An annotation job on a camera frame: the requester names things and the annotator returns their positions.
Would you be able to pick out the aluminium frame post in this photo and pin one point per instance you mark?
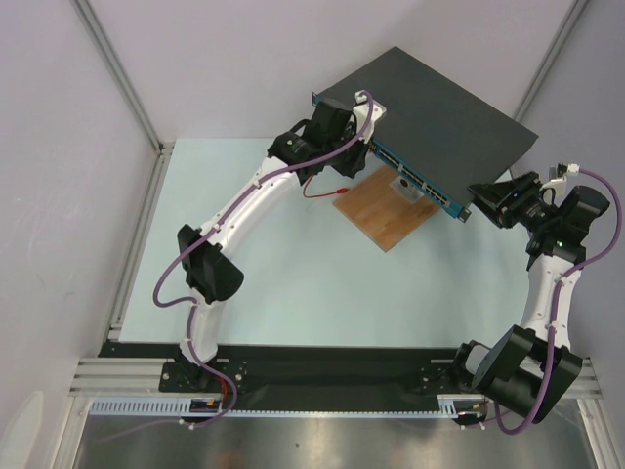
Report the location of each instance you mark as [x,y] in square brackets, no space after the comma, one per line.
[571,19]
[106,50]

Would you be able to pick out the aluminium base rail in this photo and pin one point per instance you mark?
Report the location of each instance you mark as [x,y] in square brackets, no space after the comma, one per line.
[116,377]

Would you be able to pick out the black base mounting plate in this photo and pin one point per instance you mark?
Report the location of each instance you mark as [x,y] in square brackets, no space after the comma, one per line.
[334,376]

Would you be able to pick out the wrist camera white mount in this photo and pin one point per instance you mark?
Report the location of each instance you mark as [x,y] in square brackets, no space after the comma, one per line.
[558,175]
[367,112]

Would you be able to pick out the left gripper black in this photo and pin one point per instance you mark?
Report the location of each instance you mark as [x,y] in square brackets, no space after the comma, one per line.
[356,162]

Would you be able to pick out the right aluminium frame post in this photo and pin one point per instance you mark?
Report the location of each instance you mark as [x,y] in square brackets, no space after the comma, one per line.
[571,19]

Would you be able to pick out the blue black network switch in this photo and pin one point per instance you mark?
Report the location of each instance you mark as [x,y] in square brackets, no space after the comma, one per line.
[434,133]

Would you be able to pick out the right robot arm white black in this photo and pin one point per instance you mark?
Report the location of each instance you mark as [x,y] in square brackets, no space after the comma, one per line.
[530,368]

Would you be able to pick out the white slotted cable duct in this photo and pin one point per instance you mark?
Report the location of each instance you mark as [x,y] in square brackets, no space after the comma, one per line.
[435,407]

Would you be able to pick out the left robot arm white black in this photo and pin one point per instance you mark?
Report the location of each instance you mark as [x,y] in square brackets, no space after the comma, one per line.
[335,136]

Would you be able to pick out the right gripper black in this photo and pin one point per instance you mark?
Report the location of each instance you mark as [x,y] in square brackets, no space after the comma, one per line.
[504,204]

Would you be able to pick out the wooden base board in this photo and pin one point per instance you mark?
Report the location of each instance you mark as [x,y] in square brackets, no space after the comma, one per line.
[385,217]

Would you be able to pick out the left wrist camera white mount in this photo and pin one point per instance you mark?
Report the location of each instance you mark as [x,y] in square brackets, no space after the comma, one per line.
[367,112]

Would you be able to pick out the left aluminium frame post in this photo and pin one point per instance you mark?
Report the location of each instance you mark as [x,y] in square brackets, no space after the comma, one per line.
[106,50]

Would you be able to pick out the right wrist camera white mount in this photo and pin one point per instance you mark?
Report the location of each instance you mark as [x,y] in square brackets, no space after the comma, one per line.
[558,175]

